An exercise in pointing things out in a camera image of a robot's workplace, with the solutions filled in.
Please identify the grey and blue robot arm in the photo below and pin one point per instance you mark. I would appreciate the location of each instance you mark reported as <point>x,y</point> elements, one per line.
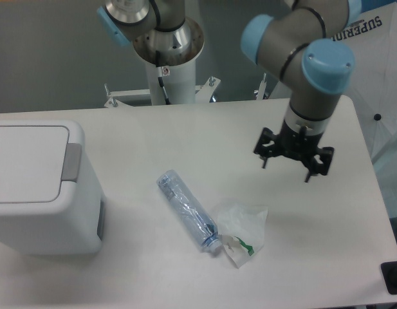
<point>297,49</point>

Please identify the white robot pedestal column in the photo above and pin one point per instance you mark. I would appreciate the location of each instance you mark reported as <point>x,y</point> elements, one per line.
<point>170,62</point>

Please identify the white push-lid trash can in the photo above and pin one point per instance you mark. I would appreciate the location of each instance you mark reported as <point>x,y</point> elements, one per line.
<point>51,201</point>

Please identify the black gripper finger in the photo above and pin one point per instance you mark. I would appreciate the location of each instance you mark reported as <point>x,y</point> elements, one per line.
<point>268,146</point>
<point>318,162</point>

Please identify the white umbrella with text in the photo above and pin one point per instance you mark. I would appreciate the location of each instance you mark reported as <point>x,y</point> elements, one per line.
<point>373,85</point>

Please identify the black device at table edge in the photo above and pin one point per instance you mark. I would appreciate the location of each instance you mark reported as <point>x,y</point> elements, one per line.
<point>389,272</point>

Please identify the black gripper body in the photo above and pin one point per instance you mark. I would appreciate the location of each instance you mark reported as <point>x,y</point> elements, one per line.
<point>297,143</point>

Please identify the white metal base frame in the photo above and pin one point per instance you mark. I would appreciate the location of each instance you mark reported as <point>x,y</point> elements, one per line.
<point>165,90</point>

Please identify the clear plastic wrapper green print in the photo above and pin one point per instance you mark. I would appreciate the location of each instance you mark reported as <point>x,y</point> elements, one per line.
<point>242,229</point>

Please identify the clear crushed plastic bottle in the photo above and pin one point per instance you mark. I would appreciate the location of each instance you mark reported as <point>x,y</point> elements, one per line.
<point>195,218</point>

